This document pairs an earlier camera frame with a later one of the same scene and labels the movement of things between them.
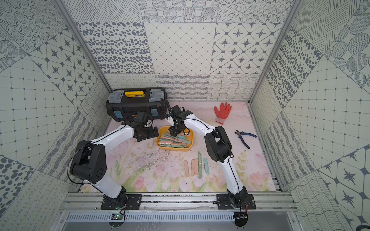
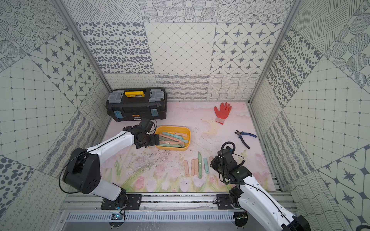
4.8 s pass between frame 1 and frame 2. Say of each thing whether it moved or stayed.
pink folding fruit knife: stayed
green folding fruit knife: stayed
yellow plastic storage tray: moved
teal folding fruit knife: stayed
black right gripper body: moved
